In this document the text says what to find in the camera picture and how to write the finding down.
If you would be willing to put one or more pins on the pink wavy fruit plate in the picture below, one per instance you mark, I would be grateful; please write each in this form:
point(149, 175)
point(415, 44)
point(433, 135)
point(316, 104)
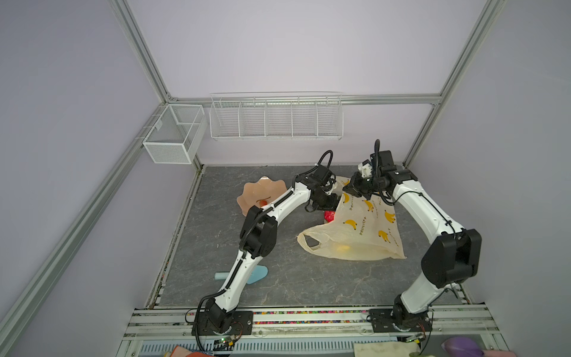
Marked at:
point(264, 189)

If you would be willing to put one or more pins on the light blue plastic spatula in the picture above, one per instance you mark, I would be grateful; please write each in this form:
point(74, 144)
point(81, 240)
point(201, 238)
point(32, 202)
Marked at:
point(258, 273)

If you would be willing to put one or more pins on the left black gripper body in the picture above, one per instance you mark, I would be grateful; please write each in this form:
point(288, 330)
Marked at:
point(326, 201)

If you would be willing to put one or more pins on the banana print plastic bag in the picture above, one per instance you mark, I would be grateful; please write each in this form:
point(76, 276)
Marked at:
point(361, 230)

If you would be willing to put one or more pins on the beige cloth at edge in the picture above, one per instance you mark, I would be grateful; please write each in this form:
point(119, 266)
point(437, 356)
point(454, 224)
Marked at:
point(386, 349)

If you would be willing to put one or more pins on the pink dragon fruit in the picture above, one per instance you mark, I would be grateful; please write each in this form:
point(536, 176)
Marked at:
point(329, 216)

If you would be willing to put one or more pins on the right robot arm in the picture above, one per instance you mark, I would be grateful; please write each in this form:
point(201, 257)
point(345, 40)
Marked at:
point(454, 252)

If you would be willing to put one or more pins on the white wire basket small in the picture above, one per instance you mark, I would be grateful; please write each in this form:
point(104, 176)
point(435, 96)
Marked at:
point(175, 137)

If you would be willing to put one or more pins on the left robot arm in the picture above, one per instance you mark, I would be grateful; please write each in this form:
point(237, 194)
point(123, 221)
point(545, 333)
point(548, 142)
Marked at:
point(257, 239)

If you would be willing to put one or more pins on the white wire shelf long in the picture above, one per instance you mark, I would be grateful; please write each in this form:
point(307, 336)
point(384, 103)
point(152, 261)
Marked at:
point(276, 116)

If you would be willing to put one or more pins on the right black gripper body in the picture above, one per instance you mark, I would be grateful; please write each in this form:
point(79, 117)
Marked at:
point(363, 187)

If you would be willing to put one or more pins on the purple object at edge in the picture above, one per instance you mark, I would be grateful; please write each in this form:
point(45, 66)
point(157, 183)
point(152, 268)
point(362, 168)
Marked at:
point(462, 347)

